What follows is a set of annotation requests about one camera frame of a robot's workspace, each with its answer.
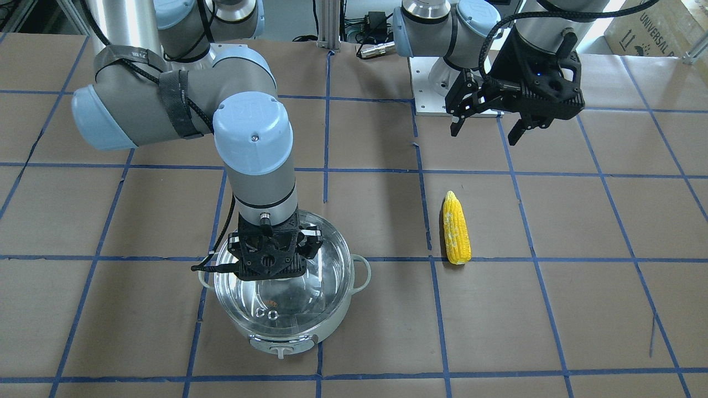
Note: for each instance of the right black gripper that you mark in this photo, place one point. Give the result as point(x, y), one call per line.
point(311, 243)

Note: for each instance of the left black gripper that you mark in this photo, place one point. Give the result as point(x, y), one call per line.
point(504, 65)

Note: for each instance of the glass pot lid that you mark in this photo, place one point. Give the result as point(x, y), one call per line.
point(292, 306)

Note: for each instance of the yellow corn cob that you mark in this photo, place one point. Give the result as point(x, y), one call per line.
point(455, 232)

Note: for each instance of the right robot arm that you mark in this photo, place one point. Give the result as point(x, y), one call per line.
point(161, 76)

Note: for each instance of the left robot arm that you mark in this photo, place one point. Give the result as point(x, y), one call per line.
point(468, 35)

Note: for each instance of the pale green steel pot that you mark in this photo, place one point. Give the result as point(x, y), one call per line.
point(291, 344)

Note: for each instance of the black power adapter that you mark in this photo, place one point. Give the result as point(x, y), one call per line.
point(375, 23)

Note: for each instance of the cardboard box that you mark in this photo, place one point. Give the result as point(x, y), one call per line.
point(668, 28)

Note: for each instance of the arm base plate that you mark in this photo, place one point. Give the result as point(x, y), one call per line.
point(431, 79)

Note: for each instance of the aluminium frame post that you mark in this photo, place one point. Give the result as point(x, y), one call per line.
point(329, 17)

